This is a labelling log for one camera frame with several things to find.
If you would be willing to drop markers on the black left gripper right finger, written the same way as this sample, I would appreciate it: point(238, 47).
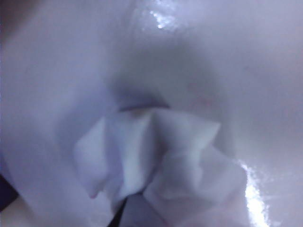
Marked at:
point(139, 212)

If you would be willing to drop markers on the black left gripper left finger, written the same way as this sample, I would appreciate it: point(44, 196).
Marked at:
point(119, 217)

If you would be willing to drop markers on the white wet wipe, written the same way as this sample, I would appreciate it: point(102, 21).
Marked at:
point(132, 146)

